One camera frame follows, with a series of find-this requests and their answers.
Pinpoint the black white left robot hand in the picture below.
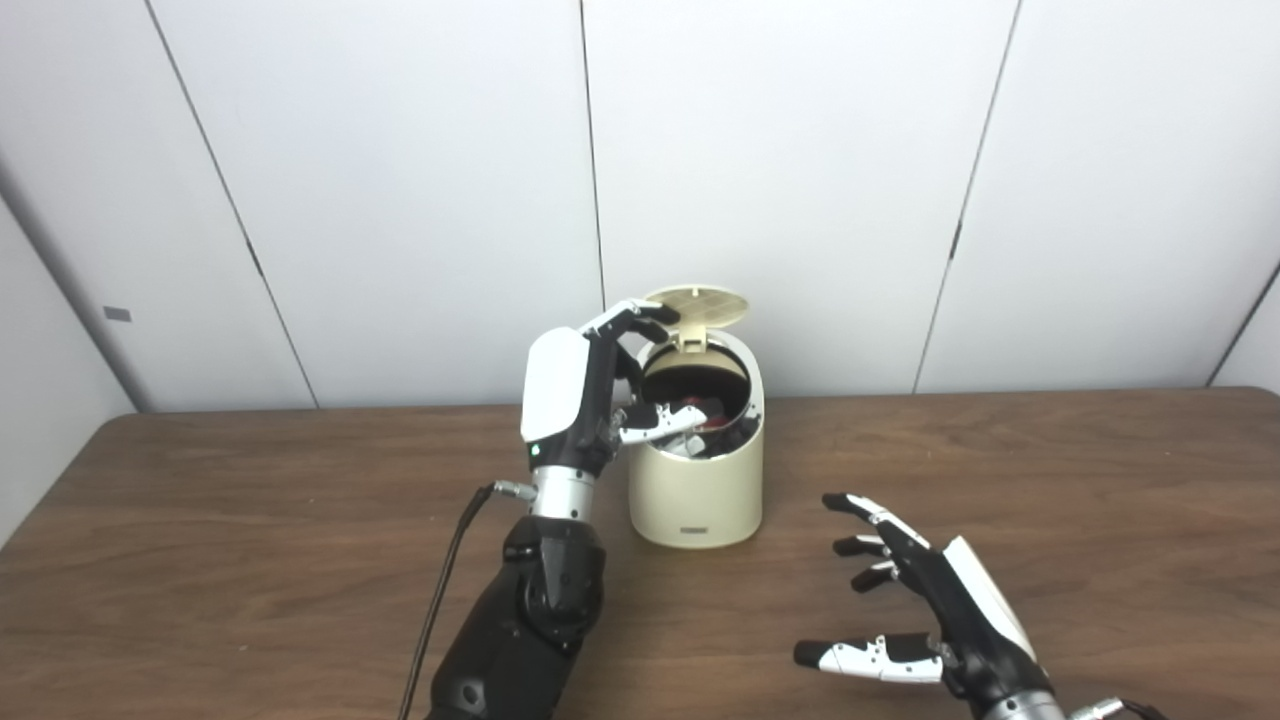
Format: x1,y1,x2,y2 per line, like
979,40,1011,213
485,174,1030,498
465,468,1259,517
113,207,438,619
520,298,711,477

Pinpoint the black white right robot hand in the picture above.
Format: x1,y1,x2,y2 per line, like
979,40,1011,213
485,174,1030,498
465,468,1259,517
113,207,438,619
793,492,1051,707

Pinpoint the red apple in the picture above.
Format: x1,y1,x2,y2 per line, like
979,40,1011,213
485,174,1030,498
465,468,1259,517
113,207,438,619
690,397,747,434

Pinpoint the cream round bin lid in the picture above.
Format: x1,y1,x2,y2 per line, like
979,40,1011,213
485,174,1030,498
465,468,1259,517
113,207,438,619
640,286,753,353

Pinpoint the cream-colored bin body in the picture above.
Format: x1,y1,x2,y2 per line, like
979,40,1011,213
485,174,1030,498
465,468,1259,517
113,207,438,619
627,328,766,550

